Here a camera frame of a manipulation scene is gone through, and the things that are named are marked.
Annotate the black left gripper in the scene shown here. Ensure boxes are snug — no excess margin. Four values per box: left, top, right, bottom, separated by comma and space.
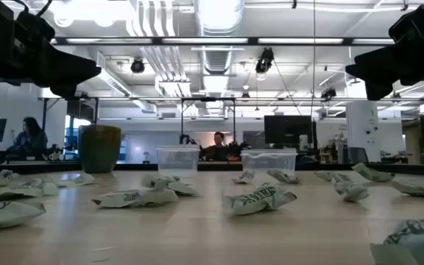
0, 35, 102, 99

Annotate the large clear plastic bin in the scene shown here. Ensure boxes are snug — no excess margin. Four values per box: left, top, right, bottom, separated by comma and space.
240, 148, 298, 177

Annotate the small clear plastic bin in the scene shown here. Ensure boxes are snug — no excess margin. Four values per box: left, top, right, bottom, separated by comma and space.
155, 144, 201, 179

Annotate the black hanging box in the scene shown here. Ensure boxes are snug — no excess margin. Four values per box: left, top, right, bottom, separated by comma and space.
66, 99, 99, 122

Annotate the black round spotlight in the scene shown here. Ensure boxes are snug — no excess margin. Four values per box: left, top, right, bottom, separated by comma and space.
130, 57, 146, 74
320, 86, 337, 100

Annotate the white pillar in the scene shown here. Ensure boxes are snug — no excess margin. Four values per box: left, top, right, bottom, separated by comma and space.
346, 101, 381, 163

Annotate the person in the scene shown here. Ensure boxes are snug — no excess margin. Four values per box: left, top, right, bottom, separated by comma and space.
199, 131, 235, 162
7, 116, 49, 160

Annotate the olive ceramic cup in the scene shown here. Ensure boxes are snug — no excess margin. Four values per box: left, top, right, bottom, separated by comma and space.
78, 124, 124, 174

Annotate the dark office chair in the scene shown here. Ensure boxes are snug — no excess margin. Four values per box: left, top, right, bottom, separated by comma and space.
347, 146, 370, 164

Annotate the black beam with light strips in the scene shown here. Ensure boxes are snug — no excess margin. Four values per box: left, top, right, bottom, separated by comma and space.
49, 35, 395, 46

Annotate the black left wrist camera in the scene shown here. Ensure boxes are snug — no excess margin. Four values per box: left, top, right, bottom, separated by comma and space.
15, 10, 56, 47

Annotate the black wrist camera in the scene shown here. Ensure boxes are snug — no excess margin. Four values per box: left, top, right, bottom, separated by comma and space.
15, 10, 56, 47
388, 4, 424, 43

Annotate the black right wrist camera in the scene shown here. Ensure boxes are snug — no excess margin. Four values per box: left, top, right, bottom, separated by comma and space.
388, 4, 424, 43

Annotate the black overhead camera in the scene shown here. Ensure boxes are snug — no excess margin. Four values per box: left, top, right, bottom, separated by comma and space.
255, 46, 275, 74

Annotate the black background rig frame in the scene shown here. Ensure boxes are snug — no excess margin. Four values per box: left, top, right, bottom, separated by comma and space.
180, 96, 237, 145

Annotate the silver ventilation duct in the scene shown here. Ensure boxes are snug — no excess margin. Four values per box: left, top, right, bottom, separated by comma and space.
193, 0, 245, 74

